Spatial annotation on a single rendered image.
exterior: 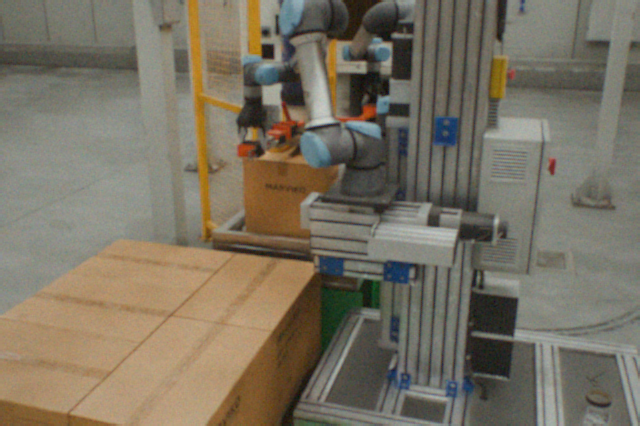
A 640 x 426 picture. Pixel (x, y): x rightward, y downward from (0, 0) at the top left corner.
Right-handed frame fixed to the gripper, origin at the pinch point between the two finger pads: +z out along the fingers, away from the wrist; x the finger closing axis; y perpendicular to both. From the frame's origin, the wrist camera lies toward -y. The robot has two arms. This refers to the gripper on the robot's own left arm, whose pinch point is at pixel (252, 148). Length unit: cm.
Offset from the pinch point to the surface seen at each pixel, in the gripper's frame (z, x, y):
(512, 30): 25, -47, 906
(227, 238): 50, 24, 21
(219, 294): 53, 5, -24
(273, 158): 13.2, 5.1, 32.7
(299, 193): 27.1, -8.5, 29.3
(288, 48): -33, 4, 51
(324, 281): 65, -22, 23
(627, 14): -36, -157, 311
